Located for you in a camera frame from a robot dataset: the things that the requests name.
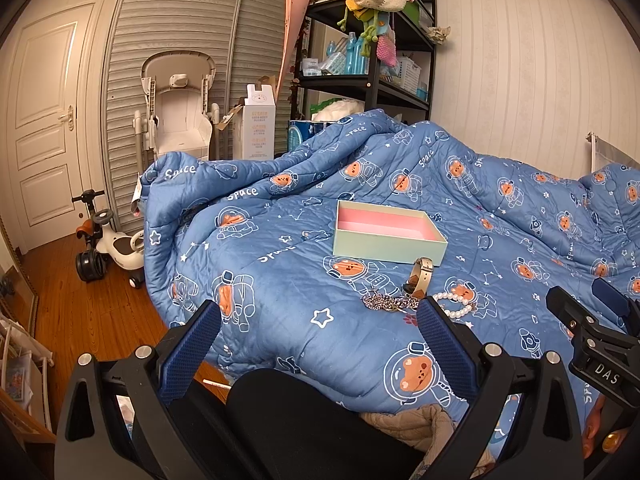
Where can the louvered wardrobe door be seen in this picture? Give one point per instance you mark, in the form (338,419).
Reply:
(245,38)

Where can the blue space bear quilt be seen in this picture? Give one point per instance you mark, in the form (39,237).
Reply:
(307,255)

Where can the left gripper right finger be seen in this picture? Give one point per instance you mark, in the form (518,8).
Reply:
(543,441)

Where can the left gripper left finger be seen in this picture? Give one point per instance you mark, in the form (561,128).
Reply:
(145,416)

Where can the white cardboard product box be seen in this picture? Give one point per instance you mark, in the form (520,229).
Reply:
(258,123)

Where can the children ride-on scooter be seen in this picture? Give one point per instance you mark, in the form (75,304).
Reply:
(104,243)

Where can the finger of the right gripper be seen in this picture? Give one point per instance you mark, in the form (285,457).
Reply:
(583,325)
(625,308)

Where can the white panel door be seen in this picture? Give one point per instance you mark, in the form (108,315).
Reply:
(41,123)

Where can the blue tissue pack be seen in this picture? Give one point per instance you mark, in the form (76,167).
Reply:
(299,131)

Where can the right human hand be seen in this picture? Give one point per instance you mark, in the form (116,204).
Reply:
(611,442)

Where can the beige strap wristwatch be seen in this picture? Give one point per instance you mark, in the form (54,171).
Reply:
(419,279)

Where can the black metal shelving unit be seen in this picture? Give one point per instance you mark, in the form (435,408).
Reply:
(397,76)

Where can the pink lined jewelry box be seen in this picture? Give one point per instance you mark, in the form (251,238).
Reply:
(386,233)

